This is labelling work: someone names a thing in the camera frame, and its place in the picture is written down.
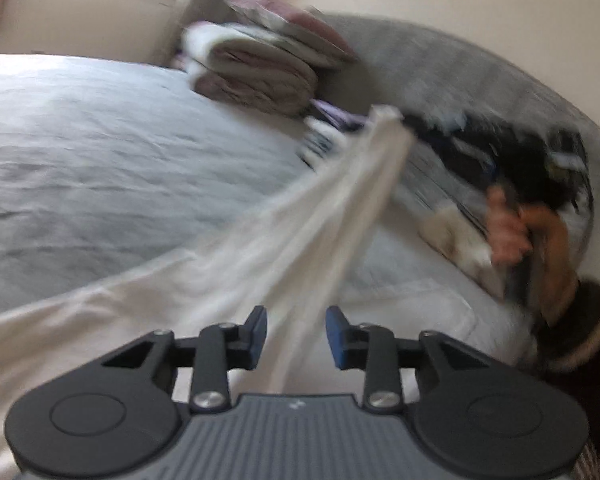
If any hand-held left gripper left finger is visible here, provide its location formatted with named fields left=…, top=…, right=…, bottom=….
left=102, top=306, right=268, bottom=413

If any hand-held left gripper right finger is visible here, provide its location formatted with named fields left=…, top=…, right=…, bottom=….
left=326, top=306, right=491, bottom=411

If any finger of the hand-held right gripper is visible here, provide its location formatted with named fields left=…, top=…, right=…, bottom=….
left=402, top=112, right=453, bottom=148

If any white cotton garment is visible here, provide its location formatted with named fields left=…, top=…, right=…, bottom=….
left=0, top=105, right=473, bottom=480

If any person's right forearm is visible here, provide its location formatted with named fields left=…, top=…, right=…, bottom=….
left=530, top=225, right=600, bottom=373

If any person's right hand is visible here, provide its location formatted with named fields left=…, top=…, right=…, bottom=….
left=485, top=182, right=566, bottom=268

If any grey quilted headboard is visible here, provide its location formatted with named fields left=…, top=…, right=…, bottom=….
left=320, top=12, right=600, bottom=311

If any purple folded garment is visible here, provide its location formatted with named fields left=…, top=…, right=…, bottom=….
left=310, top=100, right=372, bottom=129

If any white plush toy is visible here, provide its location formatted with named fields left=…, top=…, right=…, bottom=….
left=420, top=205, right=506, bottom=296

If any pink grey pillow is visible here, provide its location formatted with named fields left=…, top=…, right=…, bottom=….
left=227, top=0, right=357, bottom=68

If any folded grey pink quilt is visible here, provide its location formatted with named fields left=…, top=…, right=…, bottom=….
left=182, top=20, right=321, bottom=117

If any grey bed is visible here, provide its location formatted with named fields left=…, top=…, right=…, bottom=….
left=0, top=52, right=536, bottom=480

